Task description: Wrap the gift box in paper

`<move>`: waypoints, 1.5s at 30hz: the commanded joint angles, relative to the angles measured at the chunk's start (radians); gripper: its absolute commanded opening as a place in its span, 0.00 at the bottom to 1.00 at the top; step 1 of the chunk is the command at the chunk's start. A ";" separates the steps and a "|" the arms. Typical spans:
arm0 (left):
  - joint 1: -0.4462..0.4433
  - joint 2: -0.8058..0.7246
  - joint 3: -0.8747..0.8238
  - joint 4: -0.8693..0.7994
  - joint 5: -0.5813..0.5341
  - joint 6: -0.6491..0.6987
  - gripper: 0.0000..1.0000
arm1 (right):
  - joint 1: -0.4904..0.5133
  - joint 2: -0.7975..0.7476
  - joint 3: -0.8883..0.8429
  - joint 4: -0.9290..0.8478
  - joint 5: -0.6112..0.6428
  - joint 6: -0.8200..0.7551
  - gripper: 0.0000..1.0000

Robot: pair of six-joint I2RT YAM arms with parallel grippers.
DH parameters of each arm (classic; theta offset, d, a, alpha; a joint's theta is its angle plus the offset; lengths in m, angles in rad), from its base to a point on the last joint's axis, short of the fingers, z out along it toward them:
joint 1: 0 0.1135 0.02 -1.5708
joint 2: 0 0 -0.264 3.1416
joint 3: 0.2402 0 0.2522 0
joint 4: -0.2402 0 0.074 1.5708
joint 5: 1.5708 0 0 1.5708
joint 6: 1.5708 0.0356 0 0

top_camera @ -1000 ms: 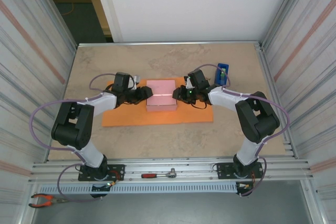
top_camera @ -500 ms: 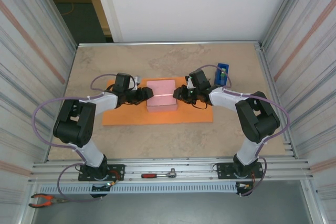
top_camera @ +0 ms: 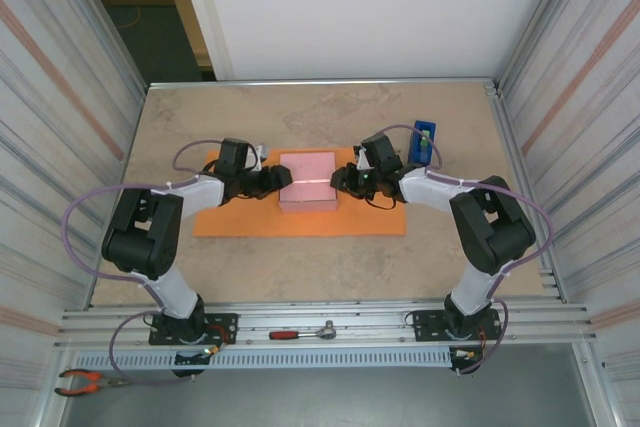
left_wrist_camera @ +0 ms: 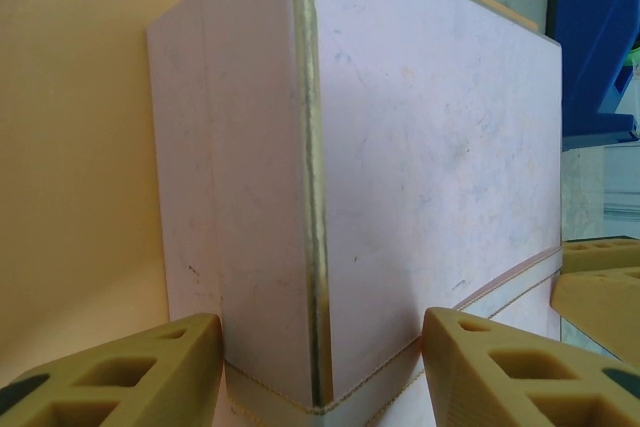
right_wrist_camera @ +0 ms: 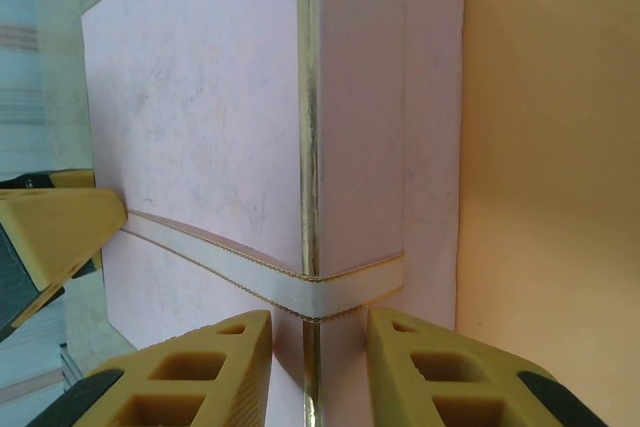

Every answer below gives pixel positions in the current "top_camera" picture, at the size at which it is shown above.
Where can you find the pink gift box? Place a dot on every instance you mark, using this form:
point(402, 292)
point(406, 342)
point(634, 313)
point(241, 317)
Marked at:
point(307, 167)

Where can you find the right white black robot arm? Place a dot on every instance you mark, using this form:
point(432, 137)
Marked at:
point(472, 292)

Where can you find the blue tape dispenser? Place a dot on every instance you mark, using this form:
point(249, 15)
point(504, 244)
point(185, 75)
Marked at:
point(416, 149)

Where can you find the green tape roll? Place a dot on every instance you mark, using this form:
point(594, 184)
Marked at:
point(425, 139)

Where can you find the wooden door jamb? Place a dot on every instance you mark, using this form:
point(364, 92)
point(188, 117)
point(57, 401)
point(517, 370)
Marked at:
point(186, 7)

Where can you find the long aluminium cross rail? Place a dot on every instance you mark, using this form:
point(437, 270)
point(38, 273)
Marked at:
point(325, 82)

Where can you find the wide aluminium rail bed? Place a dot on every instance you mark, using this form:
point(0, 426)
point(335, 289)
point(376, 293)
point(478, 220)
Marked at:
point(375, 317)

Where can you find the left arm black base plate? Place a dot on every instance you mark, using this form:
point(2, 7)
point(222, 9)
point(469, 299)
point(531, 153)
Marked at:
point(225, 322)

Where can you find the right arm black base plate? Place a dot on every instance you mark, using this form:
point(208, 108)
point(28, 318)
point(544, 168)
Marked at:
point(430, 322)

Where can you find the aluminium upright post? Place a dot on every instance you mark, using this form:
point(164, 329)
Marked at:
point(545, 22)
point(95, 22)

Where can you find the aluminium side rail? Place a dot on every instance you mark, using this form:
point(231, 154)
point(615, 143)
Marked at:
point(550, 282)

